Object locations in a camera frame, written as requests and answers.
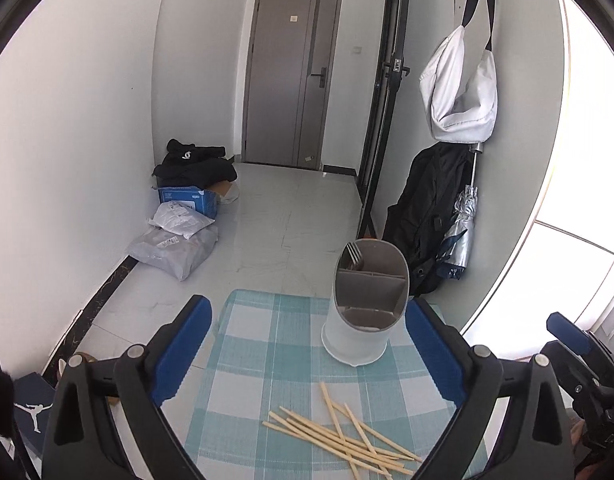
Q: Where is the wooden chopstick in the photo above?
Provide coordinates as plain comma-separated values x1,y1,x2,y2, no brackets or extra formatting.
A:
267,412,411,471
279,418,410,474
264,411,413,477
287,415,414,462
261,420,392,479
343,402,392,479
319,382,361,480
332,401,423,463

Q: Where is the silver fork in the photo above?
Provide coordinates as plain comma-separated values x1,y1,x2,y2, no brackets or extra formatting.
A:
345,242,364,271

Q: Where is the brown shoe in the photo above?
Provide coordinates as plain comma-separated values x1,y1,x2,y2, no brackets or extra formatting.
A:
64,351,120,406

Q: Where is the dark blue shoe box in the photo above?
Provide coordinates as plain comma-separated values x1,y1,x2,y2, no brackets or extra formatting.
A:
14,373,55,457

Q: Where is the silver folded umbrella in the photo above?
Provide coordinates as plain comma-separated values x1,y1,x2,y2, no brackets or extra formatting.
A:
436,143,484,281

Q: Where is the teal checked tablecloth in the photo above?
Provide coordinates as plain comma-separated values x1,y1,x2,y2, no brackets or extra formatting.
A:
184,290,454,479

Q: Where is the grey plastic parcel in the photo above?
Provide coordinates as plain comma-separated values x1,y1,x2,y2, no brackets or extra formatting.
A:
128,226,218,282

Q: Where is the black backpack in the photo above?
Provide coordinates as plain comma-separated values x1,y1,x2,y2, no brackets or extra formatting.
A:
383,143,473,297

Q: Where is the white plastic parcel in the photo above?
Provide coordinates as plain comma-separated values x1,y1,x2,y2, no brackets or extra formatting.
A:
148,202,215,240

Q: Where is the white utensil holder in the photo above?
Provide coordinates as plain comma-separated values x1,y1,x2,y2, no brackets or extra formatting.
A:
321,238,410,367

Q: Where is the blue cardboard box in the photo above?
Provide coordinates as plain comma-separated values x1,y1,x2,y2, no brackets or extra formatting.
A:
157,186,218,219

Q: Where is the black clothes pile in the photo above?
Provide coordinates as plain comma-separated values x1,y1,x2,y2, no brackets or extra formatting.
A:
152,139,237,190

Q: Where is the white hanging bag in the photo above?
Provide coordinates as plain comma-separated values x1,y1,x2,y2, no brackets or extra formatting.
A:
420,0,498,145

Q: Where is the grey door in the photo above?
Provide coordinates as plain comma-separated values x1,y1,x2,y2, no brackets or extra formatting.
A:
242,0,342,170

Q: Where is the black door frame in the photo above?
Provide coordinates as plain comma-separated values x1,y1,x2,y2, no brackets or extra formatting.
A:
357,0,409,237

